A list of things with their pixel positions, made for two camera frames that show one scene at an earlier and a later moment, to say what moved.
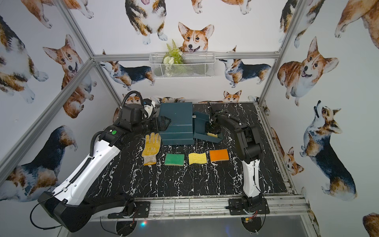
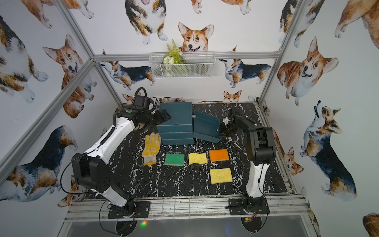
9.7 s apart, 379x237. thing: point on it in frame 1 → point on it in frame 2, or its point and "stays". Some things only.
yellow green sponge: [197, 158] stays
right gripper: [207, 128] → [223, 132]
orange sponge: [219, 155] stays
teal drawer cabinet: [180, 131] stays
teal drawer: [200, 121] stays
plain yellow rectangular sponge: [212, 135] → [220, 176]
